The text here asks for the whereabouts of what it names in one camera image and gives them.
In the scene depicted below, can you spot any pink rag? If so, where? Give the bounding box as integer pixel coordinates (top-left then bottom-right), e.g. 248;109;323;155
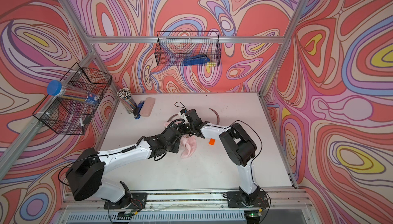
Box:
167;130;197;159

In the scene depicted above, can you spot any orange handled sickle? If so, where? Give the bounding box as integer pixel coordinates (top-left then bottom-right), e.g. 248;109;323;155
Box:
208;108;221;146

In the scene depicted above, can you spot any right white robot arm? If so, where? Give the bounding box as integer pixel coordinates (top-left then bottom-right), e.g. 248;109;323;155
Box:
179;109;259;197

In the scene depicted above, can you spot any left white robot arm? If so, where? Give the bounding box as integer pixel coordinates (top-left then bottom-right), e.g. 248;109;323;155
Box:
65;126;182;206

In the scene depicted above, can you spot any pink case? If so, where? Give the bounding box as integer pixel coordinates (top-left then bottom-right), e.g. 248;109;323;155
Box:
140;97;156;117

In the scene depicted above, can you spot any blue stapler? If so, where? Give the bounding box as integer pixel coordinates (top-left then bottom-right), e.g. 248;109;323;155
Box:
133;101;145;120

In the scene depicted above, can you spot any cup of pencils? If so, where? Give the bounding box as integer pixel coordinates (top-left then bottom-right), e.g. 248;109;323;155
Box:
117;88;137;114

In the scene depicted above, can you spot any yellow item in basket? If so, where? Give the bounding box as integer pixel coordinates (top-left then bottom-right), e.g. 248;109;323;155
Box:
206;61;217;67

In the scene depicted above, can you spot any blue tool in basket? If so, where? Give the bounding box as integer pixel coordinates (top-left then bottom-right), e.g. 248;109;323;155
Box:
183;55;210;66

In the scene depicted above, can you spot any clear tube blue cap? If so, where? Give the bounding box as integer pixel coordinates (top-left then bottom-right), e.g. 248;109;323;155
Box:
47;80;99;106

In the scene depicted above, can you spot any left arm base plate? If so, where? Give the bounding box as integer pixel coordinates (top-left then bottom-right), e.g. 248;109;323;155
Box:
104;192;148;211

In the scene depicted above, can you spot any black wire basket back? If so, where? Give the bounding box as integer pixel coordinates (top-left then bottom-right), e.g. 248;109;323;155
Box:
155;31;222;66

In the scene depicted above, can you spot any black wire basket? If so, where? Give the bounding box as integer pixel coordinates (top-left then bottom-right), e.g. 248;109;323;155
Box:
32;63;112;135
155;31;222;66

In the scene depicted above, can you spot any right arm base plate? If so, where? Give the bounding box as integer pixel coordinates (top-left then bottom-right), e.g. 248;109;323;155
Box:
223;191;270;210

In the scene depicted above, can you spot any black wire basket left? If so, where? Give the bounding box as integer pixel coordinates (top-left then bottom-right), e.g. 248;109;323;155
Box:
32;63;112;135

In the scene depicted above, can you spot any aluminium rail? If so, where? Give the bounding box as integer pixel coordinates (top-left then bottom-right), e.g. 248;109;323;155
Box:
55;188;321;224

